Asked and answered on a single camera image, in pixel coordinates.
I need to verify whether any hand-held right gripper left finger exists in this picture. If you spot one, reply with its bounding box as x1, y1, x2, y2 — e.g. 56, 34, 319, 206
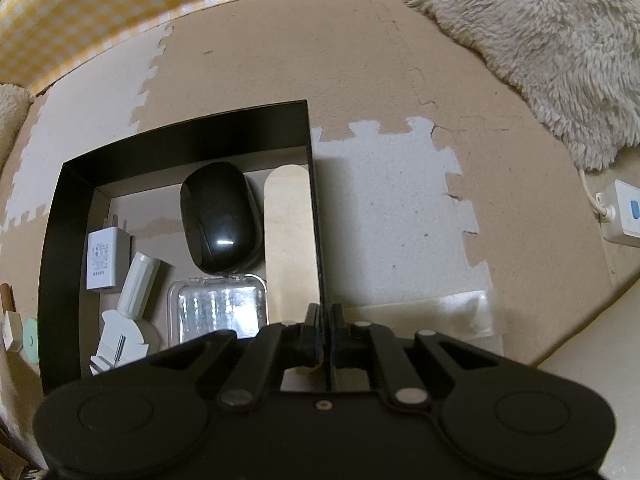
150, 304, 321, 411

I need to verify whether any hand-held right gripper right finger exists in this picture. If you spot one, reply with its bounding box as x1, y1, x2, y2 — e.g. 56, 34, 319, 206
327, 304, 497, 412

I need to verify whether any clear plastic battery case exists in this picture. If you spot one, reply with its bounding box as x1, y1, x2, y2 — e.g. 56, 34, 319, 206
167, 274, 271, 347

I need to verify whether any black computer mouse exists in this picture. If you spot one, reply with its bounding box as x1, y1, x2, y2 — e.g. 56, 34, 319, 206
180, 161, 264, 277

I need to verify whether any white ribbed cylinder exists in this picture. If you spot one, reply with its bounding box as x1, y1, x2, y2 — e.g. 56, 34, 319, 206
117, 252, 161, 317

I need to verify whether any white cylindrical adapter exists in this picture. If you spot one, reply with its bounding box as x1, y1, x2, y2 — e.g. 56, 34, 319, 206
89, 309, 162, 377

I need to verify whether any white plug charger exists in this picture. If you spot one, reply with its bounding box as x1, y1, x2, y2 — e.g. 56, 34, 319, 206
86, 215, 132, 293

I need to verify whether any black box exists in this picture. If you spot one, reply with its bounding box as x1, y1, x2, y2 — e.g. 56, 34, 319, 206
39, 100, 332, 395

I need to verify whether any clear plastic bag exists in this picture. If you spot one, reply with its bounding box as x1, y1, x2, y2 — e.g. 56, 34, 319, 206
344, 289, 507, 357

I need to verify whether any flat wooden stick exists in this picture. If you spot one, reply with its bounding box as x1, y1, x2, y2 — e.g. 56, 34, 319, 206
262, 165, 324, 327

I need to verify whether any white foam puzzle mat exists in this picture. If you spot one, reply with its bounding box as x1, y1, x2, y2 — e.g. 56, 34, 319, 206
310, 116, 494, 307
0, 22, 174, 234

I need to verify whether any mint green round item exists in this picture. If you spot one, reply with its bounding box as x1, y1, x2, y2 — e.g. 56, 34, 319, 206
22, 317, 41, 367

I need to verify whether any beige foam puzzle mat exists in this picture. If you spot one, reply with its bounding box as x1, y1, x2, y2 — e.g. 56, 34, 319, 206
127, 0, 623, 367

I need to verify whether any white power strip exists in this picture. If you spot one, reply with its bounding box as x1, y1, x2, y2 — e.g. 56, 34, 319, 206
597, 179, 640, 249

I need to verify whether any white fluffy blanket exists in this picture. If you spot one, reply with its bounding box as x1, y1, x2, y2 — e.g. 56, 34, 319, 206
385, 0, 640, 172

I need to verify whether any cream fluffy cushion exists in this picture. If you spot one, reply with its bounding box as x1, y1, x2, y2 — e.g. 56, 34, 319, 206
0, 82, 34, 167

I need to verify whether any yellow checked bed sheet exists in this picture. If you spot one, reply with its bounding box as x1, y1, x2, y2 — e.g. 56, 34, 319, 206
0, 0, 397, 97

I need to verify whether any white power cable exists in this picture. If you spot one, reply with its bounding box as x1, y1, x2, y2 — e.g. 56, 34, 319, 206
579, 166, 614, 222

